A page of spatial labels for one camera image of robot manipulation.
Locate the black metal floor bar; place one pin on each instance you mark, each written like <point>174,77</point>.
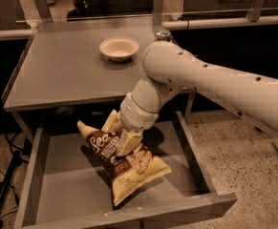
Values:
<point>5,184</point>

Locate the silver drink can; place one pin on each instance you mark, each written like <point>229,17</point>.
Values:
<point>163,35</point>

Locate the grey open drawer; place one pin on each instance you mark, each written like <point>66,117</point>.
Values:
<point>66,188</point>

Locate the white bowl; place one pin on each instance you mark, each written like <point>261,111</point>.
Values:
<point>119,49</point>

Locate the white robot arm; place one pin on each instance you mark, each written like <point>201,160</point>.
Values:
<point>168,69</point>

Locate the grey counter cabinet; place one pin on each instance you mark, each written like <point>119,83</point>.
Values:
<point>66,68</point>

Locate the brown chip bag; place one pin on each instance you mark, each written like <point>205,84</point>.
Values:
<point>128,173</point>

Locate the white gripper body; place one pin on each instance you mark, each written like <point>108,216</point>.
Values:
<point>133,117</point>

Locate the white horizontal rail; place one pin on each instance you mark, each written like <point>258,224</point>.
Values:
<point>144,23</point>

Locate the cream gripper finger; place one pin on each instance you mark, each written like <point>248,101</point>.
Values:
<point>113,123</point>
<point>129,140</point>

